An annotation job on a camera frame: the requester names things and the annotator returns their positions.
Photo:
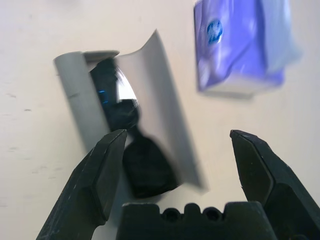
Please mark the grey glasses case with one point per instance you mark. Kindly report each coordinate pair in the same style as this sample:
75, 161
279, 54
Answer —
160, 105

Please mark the purple tissue pack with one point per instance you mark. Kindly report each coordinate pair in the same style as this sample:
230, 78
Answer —
237, 50

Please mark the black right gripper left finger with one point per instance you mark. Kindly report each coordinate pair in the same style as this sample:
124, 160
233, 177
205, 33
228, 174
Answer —
82, 180

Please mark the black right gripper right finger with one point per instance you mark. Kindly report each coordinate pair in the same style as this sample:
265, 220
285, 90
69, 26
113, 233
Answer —
272, 180

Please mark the black sunglasses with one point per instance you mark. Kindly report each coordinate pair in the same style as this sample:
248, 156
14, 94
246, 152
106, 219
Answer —
147, 167

